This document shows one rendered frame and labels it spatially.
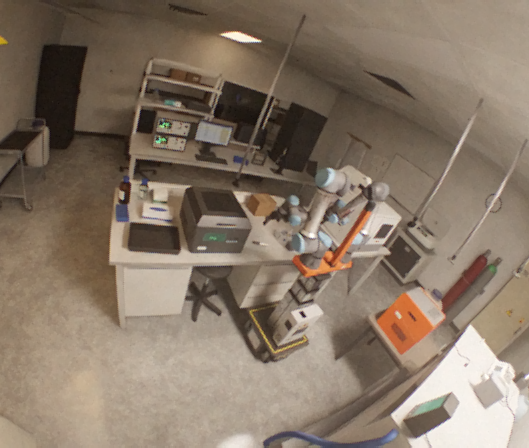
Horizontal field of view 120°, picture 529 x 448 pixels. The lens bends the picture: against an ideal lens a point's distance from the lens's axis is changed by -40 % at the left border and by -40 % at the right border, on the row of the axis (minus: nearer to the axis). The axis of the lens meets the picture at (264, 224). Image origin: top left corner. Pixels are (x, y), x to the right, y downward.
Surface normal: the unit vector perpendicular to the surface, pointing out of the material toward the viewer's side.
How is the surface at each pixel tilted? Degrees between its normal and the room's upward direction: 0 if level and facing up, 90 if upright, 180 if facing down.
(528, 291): 90
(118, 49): 90
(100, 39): 90
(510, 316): 90
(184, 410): 0
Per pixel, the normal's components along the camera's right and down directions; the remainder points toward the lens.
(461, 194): -0.84, -0.05
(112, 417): 0.36, -0.79
